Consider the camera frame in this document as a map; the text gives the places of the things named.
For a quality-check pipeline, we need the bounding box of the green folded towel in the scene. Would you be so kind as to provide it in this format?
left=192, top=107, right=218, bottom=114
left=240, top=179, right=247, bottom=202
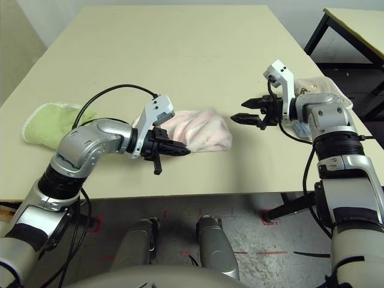
left=21, top=102, right=98, bottom=150

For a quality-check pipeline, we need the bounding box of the beige folded towel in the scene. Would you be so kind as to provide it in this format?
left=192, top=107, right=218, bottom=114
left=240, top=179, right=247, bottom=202
left=293, top=76, right=353, bottom=109

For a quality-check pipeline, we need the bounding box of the black table leg frame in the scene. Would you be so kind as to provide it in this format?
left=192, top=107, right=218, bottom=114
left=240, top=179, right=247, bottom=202
left=266, top=191, right=319, bottom=224
left=79, top=214, right=100, bottom=229

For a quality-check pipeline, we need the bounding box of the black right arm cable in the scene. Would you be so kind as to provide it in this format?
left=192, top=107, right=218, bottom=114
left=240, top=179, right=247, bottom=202
left=266, top=76, right=335, bottom=241

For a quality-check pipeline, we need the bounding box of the grey robot leg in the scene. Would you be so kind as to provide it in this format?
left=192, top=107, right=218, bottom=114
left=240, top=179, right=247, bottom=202
left=110, top=218, right=158, bottom=271
left=196, top=215, right=241, bottom=280

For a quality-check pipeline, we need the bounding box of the beige side table black frame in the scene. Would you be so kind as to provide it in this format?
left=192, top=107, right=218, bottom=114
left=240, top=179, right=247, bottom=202
left=303, top=7, right=384, bottom=124

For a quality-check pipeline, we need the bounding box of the light blue folded towel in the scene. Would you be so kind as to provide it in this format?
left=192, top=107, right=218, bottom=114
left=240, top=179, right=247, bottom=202
left=292, top=119, right=313, bottom=140

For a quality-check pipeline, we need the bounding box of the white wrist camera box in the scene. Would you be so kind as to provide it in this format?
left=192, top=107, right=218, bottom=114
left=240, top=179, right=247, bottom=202
left=263, top=59, right=296, bottom=127
left=128, top=94, right=176, bottom=160

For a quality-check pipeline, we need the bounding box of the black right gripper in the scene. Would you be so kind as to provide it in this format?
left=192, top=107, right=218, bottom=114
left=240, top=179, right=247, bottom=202
left=230, top=94, right=285, bottom=131

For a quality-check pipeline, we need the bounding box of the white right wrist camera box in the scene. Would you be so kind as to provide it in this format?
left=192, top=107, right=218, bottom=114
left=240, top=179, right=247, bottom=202
left=263, top=59, right=296, bottom=127

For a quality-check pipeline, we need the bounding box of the grey left robot leg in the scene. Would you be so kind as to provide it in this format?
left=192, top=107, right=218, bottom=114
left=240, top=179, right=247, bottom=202
left=110, top=218, right=158, bottom=271

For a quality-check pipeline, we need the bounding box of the long black zip tie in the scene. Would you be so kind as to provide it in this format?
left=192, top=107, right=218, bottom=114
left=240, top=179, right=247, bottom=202
left=293, top=251, right=331, bottom=259

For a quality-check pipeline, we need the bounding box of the grey right robot leg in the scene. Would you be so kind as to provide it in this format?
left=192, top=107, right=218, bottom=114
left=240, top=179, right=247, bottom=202
left=196, top=215, right=241, bottom=280

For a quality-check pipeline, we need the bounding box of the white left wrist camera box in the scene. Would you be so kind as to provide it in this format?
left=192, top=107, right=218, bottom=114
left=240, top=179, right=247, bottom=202
left=128, top=94, right=176, bottom=160

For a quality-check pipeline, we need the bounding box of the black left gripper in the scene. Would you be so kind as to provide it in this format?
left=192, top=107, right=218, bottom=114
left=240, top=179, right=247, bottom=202
left=140, top=127, right=192, bottom=176

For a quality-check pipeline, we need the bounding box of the red floor tape square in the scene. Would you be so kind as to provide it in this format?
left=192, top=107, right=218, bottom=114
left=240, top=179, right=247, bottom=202
left=89, top=214, right=105, bottom=232
left=259, top=209, right=278, bottom=226

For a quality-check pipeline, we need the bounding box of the brown wooden board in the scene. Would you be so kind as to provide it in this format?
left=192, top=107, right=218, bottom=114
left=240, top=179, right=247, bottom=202
left=0, top=201, right=20, bottom=224

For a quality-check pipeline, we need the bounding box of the pink terry towel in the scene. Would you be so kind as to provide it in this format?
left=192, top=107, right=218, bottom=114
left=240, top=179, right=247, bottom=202
left=131, top=106, right=233, bottom=154

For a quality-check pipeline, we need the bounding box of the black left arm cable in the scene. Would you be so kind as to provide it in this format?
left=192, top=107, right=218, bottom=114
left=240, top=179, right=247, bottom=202
left=38, top=85, right=158, bottom=288

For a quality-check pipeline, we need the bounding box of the beige robot torso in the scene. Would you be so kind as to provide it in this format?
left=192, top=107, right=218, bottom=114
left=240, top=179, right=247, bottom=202
left=64, top=265, right=250, bottom=288

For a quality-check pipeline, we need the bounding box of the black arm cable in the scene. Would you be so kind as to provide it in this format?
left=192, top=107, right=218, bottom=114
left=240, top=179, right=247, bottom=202
left=38, top=85, right=158, bottom=288
left=266, top=76, right=335, bottom=241

